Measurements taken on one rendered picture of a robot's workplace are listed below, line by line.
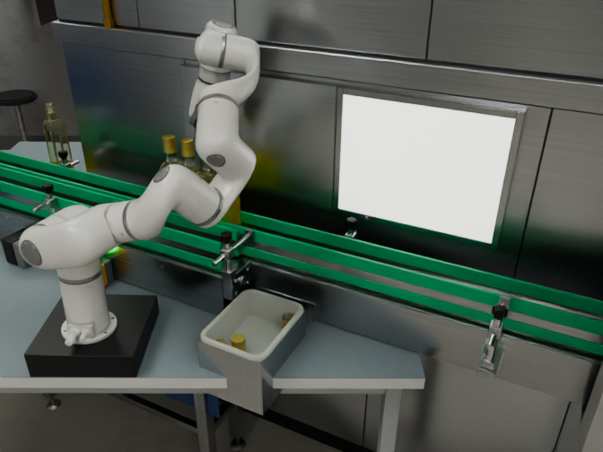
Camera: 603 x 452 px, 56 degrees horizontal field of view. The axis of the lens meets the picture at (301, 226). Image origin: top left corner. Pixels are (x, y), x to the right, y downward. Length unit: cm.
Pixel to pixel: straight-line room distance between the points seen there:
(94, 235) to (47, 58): 370
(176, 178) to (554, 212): 84
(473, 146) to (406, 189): 20
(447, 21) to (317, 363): 82
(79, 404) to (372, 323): 140
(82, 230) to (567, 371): 104
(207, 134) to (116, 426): 148
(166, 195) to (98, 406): 148
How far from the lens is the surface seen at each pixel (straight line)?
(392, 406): 149
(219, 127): 113
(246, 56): 130
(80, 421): 241
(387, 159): 141
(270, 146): 154
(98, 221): 118
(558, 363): 136
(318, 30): 143
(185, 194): 110
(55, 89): 484
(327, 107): 143
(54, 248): 120
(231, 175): 117
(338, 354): 141
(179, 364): 141
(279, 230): 152
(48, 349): 144
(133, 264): 164
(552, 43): 130
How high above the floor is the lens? 169
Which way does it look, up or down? 29 degrees down
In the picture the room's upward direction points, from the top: straight up
